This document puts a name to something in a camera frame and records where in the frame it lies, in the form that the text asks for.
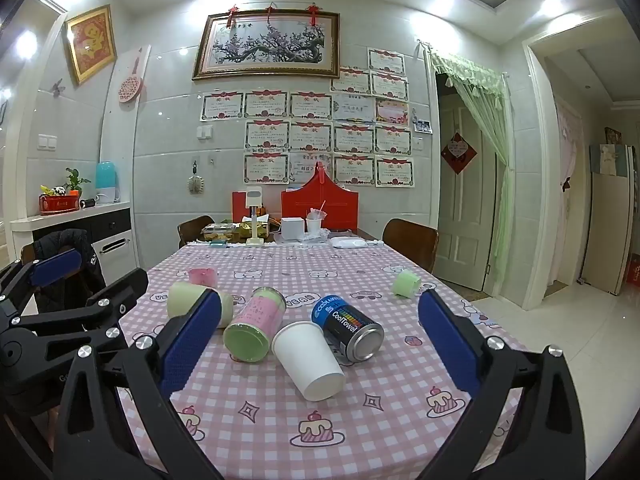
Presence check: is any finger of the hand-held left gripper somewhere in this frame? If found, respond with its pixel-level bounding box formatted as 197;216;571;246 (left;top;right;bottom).
11;267;150;335
0;248;83;328

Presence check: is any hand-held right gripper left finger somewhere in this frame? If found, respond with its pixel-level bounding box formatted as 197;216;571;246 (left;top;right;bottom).
52;288;223;480

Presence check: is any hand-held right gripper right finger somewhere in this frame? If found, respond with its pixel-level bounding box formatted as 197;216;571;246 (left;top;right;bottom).
415;288;598;480

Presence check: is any white paper cup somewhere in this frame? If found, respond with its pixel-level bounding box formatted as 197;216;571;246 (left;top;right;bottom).
271;321;346;402

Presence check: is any pale green cup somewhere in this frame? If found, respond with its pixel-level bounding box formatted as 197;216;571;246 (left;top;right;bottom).
167;281;235;328

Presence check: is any pink cup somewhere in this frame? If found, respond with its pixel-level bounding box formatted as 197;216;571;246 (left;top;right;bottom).
188;267;219;289

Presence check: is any small green cup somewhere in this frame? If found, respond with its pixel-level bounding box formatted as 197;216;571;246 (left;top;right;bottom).
392;270;425;298

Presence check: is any white cup with straws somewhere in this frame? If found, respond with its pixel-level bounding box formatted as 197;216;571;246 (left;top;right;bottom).
306;200;327;238

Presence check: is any black jacket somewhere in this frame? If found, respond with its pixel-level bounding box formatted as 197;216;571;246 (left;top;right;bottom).
20;229;107;326

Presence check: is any white sideboard cabinet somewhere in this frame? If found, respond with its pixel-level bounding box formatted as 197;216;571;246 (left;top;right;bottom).
10;200;138;271

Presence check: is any red tin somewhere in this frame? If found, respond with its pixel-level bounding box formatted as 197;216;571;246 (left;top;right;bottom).
39;195;81;216

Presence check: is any pink can, green lid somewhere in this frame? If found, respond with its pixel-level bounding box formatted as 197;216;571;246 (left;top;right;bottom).
222;286;287;362

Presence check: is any pink checked tablecloth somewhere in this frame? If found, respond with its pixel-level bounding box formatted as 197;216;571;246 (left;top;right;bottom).
117;240;531;480

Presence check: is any potted green plant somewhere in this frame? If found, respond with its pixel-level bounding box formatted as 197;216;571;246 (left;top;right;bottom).
64;167;91;198

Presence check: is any brown wooden chair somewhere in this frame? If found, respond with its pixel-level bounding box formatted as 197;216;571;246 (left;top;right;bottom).
382;218;440;275
177;215;216;250

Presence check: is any blue humidifier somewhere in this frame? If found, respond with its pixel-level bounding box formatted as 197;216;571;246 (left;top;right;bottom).
95;161;121;203

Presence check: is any black and blue can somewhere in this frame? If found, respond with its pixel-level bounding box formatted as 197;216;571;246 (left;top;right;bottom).
311;294;385;362

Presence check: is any clear food container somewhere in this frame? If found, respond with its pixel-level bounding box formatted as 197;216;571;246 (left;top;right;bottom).
201;222;238;243

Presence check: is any white door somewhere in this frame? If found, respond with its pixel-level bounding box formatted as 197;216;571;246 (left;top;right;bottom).
437;95;501;291

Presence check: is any gold wrapped package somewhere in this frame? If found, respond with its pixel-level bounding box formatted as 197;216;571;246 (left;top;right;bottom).
235;216;273;238

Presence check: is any hanging brush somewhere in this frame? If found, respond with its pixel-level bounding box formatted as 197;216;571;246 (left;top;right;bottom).
187;160;205;195

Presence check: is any white square box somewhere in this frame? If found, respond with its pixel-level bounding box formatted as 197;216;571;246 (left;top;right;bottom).
281;217;306;242

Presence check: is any white desk lamp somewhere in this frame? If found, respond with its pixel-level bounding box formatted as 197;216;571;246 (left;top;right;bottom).
245;186;266;246

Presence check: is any red gift bag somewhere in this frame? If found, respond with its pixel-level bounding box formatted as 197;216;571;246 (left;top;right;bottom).
281;162;360;233

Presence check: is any red diamond door decoration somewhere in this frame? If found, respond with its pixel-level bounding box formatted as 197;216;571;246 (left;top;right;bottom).
441;132;477;176

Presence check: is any pink hanging ornament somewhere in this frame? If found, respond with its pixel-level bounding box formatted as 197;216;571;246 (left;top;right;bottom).
117;52;146;106

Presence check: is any white refrigerator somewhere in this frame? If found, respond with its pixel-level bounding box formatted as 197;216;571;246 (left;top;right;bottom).
580;144;638;295

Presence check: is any green lace curtain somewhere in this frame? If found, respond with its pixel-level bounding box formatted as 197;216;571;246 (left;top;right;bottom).
430;50;516;281

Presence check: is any gold framed picture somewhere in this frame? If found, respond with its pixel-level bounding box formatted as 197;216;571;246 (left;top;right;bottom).
65;4;118;86

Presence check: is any framed blossom painting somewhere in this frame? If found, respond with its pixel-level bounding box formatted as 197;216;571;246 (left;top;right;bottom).
192;10;342;81

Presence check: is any wall of certificates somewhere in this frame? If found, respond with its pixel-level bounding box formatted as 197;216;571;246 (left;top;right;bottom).
200;47;416;187

